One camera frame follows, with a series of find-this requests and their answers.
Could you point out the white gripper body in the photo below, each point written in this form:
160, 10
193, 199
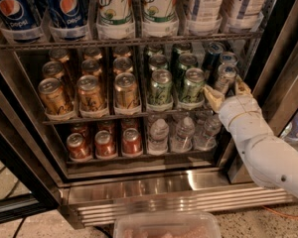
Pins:
238, 108

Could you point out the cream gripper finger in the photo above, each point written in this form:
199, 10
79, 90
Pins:
240, 87
214, 97

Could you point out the silver redbull can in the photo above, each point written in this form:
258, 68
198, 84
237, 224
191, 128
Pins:
228, 57
225, 77

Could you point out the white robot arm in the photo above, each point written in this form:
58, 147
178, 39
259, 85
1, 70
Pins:
271, 162

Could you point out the front right green can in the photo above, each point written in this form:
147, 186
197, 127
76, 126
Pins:
192, 85

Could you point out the rear blue redbull can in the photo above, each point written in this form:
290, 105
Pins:
213, 52

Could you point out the second row right green can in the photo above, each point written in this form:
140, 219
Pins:
183, 63

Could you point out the second row green can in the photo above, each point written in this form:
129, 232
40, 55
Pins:
183, 63
158, 62

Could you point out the front left green can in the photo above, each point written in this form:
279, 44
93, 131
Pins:
160, 87

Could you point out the second row left green can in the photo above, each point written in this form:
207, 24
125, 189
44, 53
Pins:
158, 62

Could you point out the front right gold can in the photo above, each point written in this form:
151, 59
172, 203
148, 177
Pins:
126, 91

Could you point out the front right orange can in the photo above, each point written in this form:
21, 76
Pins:
131, 142

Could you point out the orange can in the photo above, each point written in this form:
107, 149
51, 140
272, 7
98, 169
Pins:
78, 147
131, 142
104, 145

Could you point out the second row right gold can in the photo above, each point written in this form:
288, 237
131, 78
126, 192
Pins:
122, 64

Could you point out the second row gold can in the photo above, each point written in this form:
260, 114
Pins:
92, 67
122, 64
55, 69

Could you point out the front middle orange can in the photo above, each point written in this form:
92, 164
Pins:
104, 145

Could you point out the front middle gold can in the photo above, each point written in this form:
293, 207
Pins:
90, 93

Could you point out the second row middle gold can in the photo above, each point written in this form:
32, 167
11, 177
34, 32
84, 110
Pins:
92, 67

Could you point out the front left orange can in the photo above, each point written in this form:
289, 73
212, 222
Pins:
78, 147

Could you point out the front left gold can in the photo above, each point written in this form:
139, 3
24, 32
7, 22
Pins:
54, 97

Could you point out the second row left gold can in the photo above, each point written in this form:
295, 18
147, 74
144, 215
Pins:
55, 69

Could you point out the right water bottle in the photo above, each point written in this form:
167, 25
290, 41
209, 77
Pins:
206, 138

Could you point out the water bottle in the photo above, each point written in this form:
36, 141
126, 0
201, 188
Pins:
158, 137
182, 140
206, 138

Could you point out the middle water bottle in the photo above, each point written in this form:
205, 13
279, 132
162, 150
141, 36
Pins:
182, 140

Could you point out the left water bottle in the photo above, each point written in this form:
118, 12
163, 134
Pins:
158, 137

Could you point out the right white labelled bottle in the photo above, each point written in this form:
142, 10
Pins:
240, 15

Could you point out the white labelled bottle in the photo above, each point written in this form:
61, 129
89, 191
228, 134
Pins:
202, 16
240, 15

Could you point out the left white labelled bottle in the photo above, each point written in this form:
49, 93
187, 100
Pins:
202, 16

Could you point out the right 7up bottle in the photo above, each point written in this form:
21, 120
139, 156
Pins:
159, 16

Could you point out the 7up bottle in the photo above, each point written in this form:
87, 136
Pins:
159, 16
115, 19

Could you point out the left 7up bottle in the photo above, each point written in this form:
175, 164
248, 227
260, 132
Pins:
115, 19

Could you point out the clear plastic food container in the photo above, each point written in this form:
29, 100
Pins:
167, 225

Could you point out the right pepsi bottle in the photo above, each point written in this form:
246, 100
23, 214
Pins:
69, 17

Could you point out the pepsi bottle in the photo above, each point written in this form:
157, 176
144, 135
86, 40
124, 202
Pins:
69, 17
19, 15

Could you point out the left pepsi bottle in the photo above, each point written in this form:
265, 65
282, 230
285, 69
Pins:
19, 15

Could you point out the middle wire shelf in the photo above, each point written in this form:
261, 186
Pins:
48, 121

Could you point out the wire shelf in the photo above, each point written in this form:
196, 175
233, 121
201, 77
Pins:
4, 45
48, 121

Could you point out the upper wire shelf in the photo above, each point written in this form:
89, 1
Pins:
4, 45

